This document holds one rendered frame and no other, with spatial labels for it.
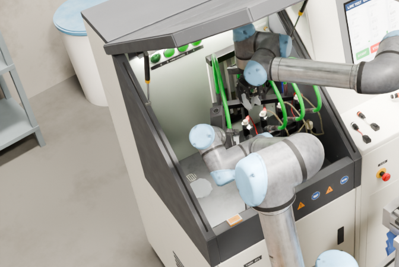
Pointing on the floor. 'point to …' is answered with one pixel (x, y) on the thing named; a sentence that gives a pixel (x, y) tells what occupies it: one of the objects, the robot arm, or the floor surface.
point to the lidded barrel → (82, 41)
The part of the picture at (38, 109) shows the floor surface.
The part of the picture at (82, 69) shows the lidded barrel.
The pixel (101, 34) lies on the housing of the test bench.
